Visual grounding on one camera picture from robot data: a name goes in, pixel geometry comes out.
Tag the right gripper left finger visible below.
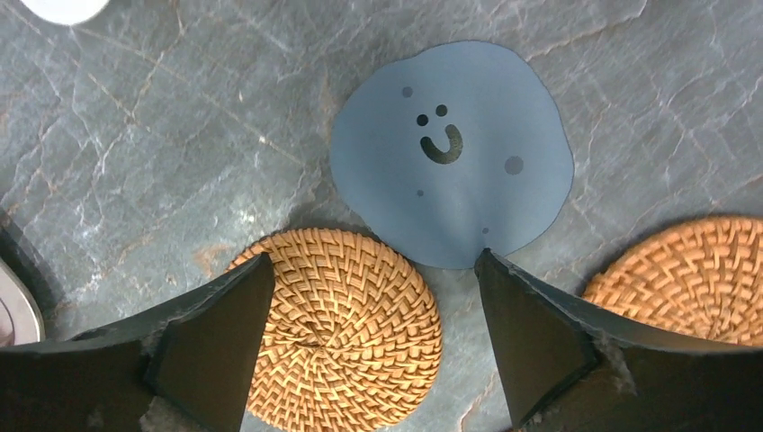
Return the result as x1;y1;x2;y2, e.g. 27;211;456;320
1;254;274;431

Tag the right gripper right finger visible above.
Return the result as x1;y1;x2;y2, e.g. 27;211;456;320
474;249;762;431

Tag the woven brown coaster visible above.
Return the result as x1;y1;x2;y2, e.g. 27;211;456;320
230;228;444;431

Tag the woven coaster far right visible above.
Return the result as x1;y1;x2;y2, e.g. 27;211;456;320
583;216;762;347

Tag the green interior mushroom mug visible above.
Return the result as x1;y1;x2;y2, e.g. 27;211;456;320
1;261;46;347

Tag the blue smiley coaster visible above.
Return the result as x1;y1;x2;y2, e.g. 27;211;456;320
329;40;574;269

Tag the white three-tier cake stand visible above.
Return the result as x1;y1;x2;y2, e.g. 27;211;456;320
21;0;110;26

